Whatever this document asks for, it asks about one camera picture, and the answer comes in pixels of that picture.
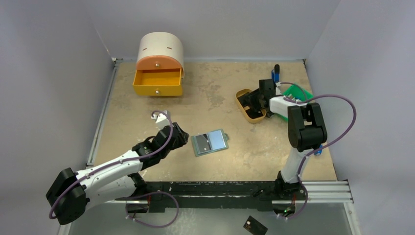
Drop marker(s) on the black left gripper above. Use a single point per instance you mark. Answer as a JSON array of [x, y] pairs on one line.
[[181, 138]]

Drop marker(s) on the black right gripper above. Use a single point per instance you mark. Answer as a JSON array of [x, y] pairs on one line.
[[255, 100]]

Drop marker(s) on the green card holder wallet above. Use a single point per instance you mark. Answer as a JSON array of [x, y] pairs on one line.
[[218, 140]]

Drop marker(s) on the black card dropped off table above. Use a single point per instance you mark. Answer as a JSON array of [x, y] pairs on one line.
[[254, 227]]

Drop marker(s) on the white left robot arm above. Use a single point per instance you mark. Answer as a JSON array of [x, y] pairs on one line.
[[73, 193]]

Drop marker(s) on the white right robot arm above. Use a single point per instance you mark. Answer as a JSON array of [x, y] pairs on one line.
[[306, 127]]

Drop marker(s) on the tan oval tray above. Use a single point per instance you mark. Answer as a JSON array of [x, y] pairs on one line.
[[249, 113]]

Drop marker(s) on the blue lighter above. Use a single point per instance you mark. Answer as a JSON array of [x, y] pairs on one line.
[[275, 73]]

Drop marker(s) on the green plastic bin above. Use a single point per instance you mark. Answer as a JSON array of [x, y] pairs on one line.
[[294, 92]]

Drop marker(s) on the yellow open drawer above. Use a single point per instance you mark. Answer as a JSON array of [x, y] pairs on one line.
[[158, 82]]

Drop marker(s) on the small blue object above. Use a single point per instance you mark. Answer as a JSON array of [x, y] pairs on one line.
[[319, 152]]

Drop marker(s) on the white and orange drawer cabinet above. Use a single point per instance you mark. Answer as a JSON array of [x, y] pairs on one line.
[[160, 53]]

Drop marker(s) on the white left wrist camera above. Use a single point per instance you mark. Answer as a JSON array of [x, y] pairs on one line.
[[161, 119]]

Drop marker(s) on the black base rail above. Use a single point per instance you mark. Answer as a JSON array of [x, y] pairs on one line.
[[264, 196]]

